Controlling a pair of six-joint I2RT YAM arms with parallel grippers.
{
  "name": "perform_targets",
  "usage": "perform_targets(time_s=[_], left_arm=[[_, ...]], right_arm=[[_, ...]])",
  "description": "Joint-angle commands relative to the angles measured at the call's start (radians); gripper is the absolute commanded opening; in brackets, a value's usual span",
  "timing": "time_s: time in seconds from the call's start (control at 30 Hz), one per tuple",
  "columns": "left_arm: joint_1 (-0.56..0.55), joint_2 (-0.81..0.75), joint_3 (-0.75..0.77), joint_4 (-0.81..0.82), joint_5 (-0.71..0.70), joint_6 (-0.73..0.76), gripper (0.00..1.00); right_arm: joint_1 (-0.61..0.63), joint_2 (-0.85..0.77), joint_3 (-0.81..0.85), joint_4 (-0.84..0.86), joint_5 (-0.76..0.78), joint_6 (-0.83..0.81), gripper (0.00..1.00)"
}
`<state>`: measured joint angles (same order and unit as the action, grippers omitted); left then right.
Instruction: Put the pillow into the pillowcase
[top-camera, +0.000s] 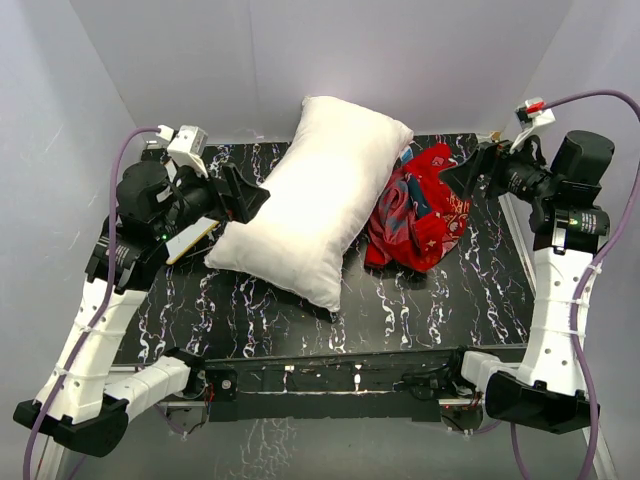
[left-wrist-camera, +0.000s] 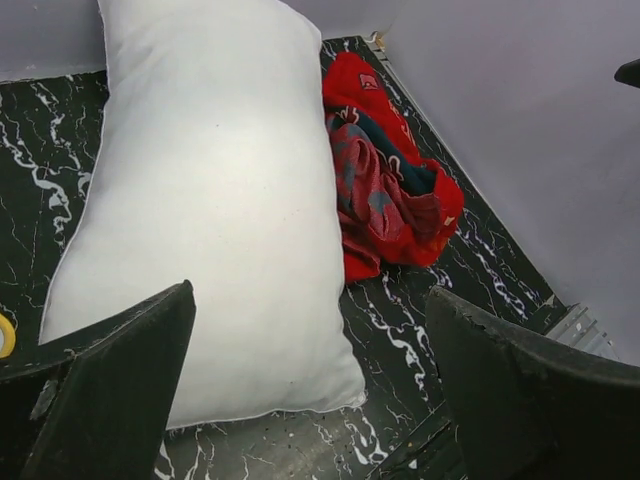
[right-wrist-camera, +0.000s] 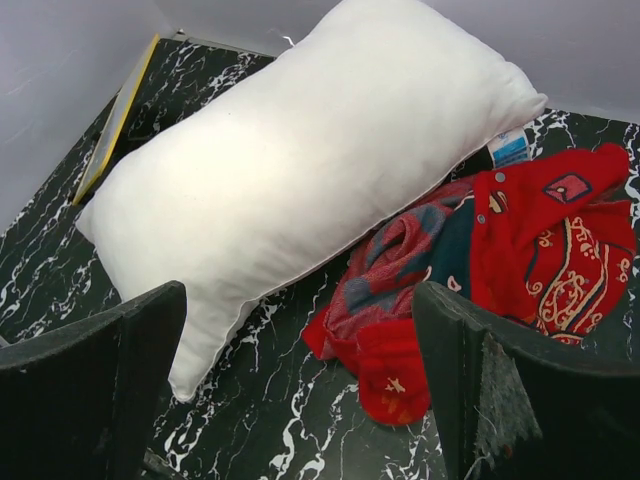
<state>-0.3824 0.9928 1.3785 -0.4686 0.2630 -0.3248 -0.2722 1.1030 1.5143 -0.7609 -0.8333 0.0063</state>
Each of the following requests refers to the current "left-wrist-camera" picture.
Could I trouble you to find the yellow tape roll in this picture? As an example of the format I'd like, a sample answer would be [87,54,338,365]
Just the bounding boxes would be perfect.
[0,314,16,359]

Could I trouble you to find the red patterned pillowcase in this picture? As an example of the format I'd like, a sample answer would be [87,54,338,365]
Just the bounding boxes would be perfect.
[322,52,464,283]

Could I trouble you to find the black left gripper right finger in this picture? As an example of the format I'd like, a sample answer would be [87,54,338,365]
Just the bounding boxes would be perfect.
[426,287,639,479]

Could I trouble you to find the aluminium frame rail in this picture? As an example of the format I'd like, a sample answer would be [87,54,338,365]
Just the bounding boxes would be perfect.
[546,304,620,362]

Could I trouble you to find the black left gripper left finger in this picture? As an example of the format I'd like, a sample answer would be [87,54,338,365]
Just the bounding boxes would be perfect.
[1,281,195,479]

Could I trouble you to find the white pillow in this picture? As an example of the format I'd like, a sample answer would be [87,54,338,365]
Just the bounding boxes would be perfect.
[39,1,366,428]

